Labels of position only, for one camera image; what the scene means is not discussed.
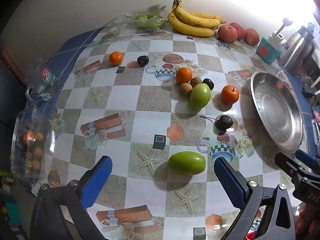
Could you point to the black charger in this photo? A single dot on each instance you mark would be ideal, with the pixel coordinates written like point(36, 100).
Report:
point(308, 90)

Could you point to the dark plum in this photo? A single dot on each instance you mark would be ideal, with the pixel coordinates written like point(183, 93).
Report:
point(143, 60)

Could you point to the white gooseneck lamp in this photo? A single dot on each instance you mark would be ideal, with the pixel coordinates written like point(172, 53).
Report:
point(287, 22)

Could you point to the checkered printed tablecloth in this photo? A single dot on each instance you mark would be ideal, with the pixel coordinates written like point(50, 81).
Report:
point(150, 100)

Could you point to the clear bag of green fruits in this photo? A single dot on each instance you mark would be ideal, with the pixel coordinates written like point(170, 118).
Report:
point(147, 21)

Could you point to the green jujube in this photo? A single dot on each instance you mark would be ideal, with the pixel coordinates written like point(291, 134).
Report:
point(199, 96)
point(187, 163)

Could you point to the clear container of small oranges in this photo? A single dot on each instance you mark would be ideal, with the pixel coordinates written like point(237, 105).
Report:
point(31, 155)

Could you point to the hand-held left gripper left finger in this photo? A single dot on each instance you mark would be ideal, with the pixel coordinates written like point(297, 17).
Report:
point(97, 177)

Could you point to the clear glass mug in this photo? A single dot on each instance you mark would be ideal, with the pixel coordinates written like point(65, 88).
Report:
point(42, 85)

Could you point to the stainless steel kettle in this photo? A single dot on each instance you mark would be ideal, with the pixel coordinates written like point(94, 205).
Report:
point(297, 47)

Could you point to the stainless steel bowl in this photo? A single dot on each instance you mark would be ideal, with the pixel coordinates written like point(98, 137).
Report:
point(275, 110)

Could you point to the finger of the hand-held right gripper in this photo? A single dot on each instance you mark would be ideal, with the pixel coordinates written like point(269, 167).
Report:
point(287, 163)
point(306, 158)

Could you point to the person's right hand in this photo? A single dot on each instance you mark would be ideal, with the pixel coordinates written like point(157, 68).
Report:
point(306, 220)

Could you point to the red apple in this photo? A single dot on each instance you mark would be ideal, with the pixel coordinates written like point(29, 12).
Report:
point(227, 33)
point(241, 31)
point(251, 37)

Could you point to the bunch of yellow bananas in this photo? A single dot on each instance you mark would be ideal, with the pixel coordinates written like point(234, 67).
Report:
point(190, 27)

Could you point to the teal plastic box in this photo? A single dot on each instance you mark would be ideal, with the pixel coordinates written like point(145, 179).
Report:
point(267, 51)

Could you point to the dark cherry with stem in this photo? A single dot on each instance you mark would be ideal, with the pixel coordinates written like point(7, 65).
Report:
point(224, 123)

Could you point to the orange tangerine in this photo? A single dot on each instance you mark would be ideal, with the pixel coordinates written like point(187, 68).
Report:
point(183, 75)
point(116, 58)
point(230, 94)

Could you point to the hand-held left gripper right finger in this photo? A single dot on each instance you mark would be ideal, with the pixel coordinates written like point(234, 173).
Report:
point(230, 180)

